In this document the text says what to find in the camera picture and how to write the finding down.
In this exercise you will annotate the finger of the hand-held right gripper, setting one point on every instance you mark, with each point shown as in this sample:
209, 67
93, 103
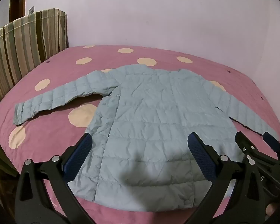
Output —
271, 141
245, 142

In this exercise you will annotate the light blue puffer jacket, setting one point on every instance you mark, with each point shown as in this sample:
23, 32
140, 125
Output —
149, 112

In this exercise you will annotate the person's right hand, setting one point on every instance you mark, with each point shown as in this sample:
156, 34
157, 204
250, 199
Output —
271, 210

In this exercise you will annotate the striped headboard cushion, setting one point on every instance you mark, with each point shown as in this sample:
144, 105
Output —
25, 44

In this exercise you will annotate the pink polka dot bed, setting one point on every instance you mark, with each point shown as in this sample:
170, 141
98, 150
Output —
58, 58

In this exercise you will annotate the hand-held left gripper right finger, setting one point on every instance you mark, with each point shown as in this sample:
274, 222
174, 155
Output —
200, 155

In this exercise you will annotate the white wall switch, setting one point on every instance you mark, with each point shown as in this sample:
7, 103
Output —
31, 10

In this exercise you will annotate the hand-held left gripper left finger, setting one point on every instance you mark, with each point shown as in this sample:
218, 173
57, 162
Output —
79, 154

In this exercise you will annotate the brown wooden door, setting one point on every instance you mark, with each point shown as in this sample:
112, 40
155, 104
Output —
17, 2

